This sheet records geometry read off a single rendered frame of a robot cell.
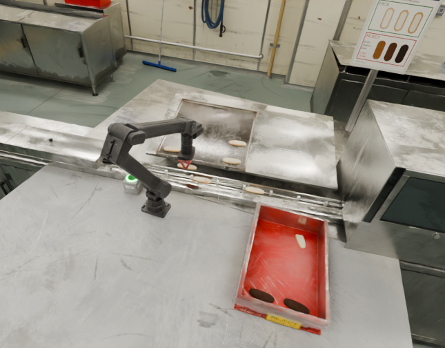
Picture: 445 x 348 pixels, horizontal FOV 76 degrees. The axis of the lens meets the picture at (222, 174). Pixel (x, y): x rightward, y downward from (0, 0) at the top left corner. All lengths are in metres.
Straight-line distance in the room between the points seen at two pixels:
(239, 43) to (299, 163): 3.60
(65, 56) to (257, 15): 2.72
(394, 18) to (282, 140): 0.90
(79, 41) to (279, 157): 2.95
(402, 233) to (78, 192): 1.47
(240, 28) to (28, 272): 4.36
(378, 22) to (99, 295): 1.94
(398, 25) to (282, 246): 1.39
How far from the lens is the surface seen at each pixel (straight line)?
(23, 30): 4.41
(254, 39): 4.97
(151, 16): 5.31
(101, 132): 1.96
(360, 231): 1.36
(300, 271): 1.29
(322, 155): 1.74
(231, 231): 1.33
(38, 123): 2.17
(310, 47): 4.68
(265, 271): 1.25
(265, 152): 1.65
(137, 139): 1.00
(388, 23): 2.04
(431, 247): 1.50
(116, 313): 1.17
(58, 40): 4.15
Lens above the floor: 1.88
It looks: 41 degrees down
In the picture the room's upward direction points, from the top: 7 degrees clockwise
